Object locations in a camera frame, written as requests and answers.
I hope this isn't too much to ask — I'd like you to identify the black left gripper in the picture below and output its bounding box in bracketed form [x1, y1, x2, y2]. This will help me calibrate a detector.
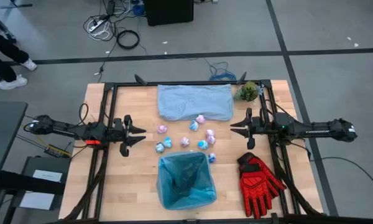
[113, 114, 147, 158]

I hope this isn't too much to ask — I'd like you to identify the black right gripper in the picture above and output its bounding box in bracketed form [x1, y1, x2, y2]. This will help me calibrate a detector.
[229, 107, 270, 151]

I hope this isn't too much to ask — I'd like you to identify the pale blue plastic trash bag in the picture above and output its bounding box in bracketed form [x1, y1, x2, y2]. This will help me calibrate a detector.
[157, 83, 234, 122]

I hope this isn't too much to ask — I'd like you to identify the teal plastic trash bag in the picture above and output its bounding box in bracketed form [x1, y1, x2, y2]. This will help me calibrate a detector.
[156, 151, 218, 211]

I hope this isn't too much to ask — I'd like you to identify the potted succulent plant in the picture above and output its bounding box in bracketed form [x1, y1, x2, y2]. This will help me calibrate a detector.
[233, 81, 264, 103]

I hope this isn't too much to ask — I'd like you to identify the red black work glove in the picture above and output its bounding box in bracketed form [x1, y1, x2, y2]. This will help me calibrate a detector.
[236, 151, 288, 220]

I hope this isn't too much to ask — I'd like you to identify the black yellow electronics board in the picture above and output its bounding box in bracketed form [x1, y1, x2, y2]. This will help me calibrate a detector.
[43, 143, 73, 159]

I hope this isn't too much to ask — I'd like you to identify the white paper sheet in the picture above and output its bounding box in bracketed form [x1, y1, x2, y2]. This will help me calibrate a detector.
[32, 169, 64, 183]
[18, 192, 56, 211]

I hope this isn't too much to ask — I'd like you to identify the grey cabinet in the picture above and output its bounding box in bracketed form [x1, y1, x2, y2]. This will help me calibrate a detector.
[11, 155, 71, 212]

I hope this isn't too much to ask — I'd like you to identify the white power strip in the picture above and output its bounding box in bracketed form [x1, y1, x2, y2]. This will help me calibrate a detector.
[88, 18, 109, 32]

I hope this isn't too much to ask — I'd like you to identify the black equipment case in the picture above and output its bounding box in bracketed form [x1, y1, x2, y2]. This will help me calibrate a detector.
[143, 0, 195, 27]

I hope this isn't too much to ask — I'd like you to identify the dark grey desk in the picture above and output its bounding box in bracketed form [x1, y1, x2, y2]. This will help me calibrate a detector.
[0, 101, 29, 195]

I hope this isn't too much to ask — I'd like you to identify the person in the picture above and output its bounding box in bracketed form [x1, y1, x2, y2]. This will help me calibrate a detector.
[0, 23, 38, 91]

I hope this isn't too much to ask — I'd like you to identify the black stand base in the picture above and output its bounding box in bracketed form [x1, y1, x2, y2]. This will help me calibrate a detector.
[0, 0, 34, 9]

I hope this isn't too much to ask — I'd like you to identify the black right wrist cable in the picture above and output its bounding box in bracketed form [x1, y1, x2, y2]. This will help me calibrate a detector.
[259, 98, 288, 127]

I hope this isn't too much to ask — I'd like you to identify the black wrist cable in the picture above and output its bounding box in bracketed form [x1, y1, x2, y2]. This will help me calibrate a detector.
[259, 98, 288, 127]
[78, 102, 90, 125]

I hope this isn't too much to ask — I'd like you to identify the black frame brace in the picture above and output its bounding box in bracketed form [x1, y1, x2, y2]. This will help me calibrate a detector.
[134, 73, 149, 86]
[236, 71, 248, 85]

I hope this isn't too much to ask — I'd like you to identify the black metal table frame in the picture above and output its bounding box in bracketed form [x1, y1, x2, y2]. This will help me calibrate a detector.
[57, 79, 326, 224]

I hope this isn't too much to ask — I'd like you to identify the blue floor cable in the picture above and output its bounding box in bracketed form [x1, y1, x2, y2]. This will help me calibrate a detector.
[208, 60, 238, 82]

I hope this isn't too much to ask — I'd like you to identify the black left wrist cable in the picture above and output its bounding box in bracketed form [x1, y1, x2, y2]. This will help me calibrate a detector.
[78, 102, 90, 125]

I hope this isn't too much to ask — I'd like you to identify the black floor cable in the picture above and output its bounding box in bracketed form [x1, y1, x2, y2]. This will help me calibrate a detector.
[307, 156, 373, 203]

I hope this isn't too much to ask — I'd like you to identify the black coiled cable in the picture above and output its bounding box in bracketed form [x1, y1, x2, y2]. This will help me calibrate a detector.
[116, 29, 141, 50]

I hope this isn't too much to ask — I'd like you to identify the blue cable bundle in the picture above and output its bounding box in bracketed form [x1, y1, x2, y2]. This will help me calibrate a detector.
[132, 2, 146, 16]

